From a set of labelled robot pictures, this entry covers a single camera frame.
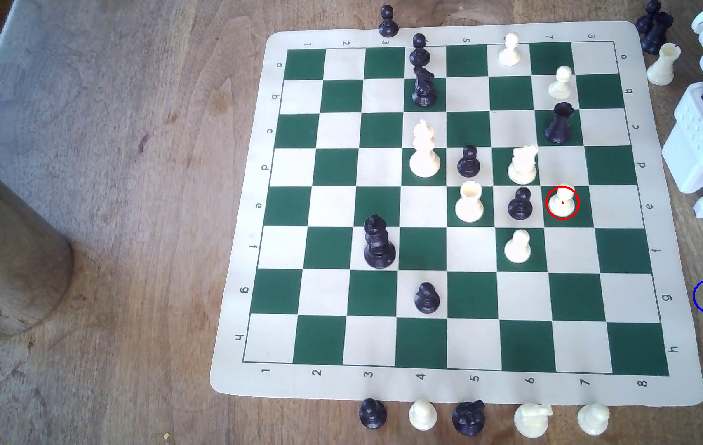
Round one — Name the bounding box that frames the white chess pawn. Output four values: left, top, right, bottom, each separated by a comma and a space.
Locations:
548, 185, 576, 218
504, 229, 533, 265
548, 66, 574, 101
408, 399, 438, 431
498, 33, 522, 67
577, 403, 611, 436

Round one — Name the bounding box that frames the green white chess mat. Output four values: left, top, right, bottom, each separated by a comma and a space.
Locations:
209, 20, 703, 408

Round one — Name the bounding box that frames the black chess king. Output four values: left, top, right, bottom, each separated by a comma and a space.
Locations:
364, 214, 397, 269

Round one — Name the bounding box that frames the white chess bishop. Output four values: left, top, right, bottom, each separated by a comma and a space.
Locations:
409, 120, 441, 179

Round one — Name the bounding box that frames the white chess rook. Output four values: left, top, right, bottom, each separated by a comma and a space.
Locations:
454, 180, 485, 223
647, 42, 682, 87

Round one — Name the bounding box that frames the black chess knight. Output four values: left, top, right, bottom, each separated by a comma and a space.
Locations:
451, 400, 486, 436
411, 65, 438, 108

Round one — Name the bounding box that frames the white chess knight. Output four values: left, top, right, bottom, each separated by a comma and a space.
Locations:
513, 403, 554, 439
507, 145, 540, 185

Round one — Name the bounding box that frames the black chess rook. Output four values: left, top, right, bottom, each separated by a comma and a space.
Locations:
544, 102, 576, 145

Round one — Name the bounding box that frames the wooden cylinder post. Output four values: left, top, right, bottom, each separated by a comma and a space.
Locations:
0, 142, 75, 337

